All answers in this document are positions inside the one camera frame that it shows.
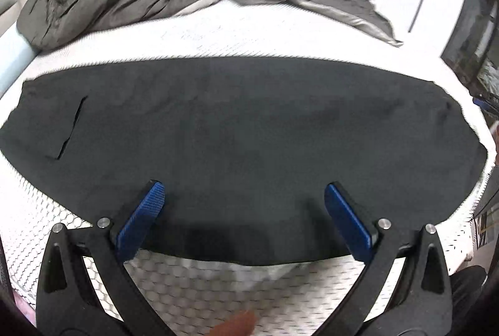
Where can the dark glass cabinet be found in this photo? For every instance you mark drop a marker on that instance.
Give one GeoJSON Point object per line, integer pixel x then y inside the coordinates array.
{"type": "Point", "coordinates": [471, 28]}

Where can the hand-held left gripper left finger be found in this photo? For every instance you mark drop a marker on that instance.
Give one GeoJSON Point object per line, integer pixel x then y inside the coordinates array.
{"type": "Point", "coordinates": [140, 219]}

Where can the black pants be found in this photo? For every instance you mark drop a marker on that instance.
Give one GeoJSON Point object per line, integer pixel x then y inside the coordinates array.
{"type": "Point", "coordinates": [249, 133]}

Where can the person's black trouser leg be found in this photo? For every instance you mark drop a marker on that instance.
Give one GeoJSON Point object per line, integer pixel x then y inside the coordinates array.
{"type": "Point", "coordinates": [467, 293]}

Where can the white honeycomb pattern mattress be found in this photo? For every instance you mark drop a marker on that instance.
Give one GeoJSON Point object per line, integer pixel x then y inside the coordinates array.
{"type": "Point", "coordinates": [218, 43]}

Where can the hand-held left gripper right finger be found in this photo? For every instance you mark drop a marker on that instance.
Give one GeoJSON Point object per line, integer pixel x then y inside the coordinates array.
{"type": "Point", "coordinates": [347, 219]}

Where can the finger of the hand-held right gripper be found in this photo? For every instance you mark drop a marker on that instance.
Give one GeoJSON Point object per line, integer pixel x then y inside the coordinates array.
{"type": "Point", "coordinates": [481, 101]}

